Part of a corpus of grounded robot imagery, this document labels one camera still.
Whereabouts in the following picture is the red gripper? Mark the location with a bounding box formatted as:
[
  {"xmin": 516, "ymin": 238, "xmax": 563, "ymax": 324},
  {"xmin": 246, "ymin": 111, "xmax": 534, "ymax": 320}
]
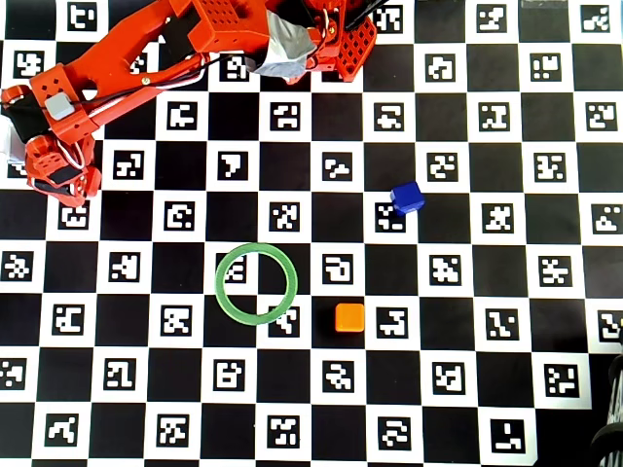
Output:
[{"xmin": 24, "ymin": 134, "xmax": 103, "ymax": 208}]

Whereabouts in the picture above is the orange cube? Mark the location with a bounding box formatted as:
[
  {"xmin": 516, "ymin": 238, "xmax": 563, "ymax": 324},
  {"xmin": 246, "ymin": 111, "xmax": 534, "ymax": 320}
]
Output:
[{"xmin": 334, "ymin": 303, "xmax": 366, "ymax": 334}]

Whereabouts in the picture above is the blue cube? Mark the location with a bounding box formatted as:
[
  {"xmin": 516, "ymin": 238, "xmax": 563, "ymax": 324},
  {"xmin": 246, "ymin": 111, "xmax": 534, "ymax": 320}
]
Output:
[{"xmin": 389, "ymin": 181, "xmax": 426, "ymax": 217}]

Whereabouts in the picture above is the small grey square module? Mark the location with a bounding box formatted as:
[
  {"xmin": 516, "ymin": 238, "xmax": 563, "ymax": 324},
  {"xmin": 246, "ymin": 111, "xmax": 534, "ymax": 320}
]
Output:
[{"xmin": 46, "ymin": 92, "xmax": 74, "ymax": 121}]

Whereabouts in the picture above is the black white marker mat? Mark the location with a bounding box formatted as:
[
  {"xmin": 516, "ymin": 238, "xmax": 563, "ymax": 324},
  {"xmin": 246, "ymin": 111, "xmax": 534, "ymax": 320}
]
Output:
[{"xmin": 0, "ymin": 0, "xmax": 623, "ymax": 467}]

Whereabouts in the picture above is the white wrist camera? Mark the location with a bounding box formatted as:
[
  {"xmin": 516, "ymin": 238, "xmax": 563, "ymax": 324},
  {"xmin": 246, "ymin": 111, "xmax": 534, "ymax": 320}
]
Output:
[{"xmin": 0, "ymin": 114, "xmax": 28, "ymax": 166}]

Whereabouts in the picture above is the green flat ring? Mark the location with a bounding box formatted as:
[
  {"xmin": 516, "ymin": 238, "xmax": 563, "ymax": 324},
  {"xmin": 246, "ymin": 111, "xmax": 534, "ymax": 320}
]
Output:
[{"xmin": 214, "ymin": 241, "xmax": 299, "ymax": 326}]

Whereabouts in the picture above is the silver duct tape wrap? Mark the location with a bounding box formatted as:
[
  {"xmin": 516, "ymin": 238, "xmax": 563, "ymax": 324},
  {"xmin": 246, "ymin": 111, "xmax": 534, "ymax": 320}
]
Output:
[{"xmin": 252, "ymin": 12, "xmax": 317, "ymax": 79}]

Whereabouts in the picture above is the black camera stand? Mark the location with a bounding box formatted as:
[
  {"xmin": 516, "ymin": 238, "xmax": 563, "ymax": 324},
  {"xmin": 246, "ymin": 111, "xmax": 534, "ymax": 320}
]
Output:
[{"xmin": 589, "ymin": 352, "xmax": 623, "ymax": 467}]

